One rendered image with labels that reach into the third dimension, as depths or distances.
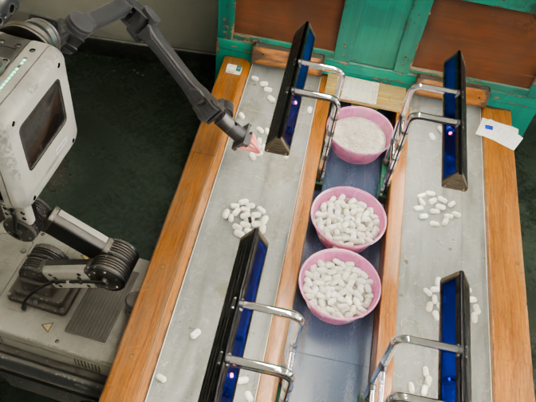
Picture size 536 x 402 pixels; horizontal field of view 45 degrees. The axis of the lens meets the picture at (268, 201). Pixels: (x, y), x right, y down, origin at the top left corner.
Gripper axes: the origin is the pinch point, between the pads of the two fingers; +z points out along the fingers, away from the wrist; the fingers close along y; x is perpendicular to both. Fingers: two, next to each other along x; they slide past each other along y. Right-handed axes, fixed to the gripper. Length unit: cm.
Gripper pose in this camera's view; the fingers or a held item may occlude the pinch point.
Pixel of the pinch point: (258, 151)
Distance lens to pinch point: 235.9
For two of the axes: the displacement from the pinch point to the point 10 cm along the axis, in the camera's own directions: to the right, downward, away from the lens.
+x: -7.2, 3.4, 6.1
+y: 1.8, -7.5, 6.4
